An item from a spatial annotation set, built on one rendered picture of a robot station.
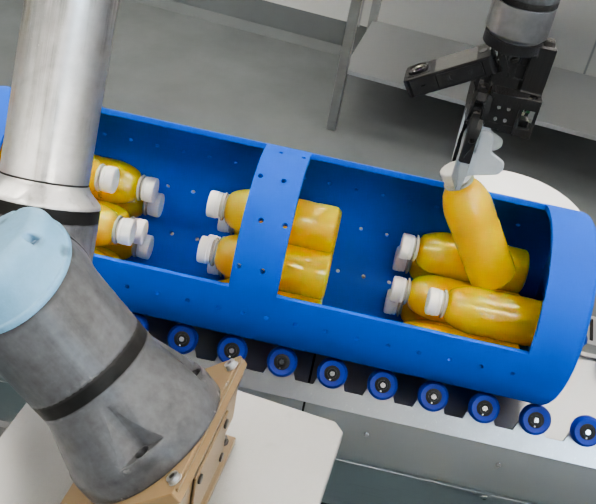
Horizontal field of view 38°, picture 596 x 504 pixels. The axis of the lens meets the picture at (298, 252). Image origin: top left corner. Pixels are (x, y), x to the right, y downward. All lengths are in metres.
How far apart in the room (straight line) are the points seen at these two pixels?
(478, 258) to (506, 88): 0.25
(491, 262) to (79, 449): 0.66
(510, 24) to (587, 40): 3.48
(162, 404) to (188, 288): 0.45
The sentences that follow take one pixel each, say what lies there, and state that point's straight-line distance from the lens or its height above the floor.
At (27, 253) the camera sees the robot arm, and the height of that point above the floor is 1.41.
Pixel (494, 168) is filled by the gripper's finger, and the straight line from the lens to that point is 1.13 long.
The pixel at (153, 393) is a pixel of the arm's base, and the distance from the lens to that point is 0.74.
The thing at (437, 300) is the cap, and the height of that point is 1.11.
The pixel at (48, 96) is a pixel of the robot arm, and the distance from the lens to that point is 0.84.
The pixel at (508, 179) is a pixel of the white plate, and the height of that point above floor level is 1.04.
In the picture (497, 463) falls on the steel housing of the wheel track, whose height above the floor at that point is 0.88.
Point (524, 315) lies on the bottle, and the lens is 1.22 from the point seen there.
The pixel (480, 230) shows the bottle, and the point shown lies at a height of 1.22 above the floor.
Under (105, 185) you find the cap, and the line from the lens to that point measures 1.27.
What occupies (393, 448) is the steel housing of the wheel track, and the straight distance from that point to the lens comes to 1.33.
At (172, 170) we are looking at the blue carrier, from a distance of 1.41.
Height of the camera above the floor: 1.85
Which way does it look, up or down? 37 degrees down
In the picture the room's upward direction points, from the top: 11 degrees clockwise
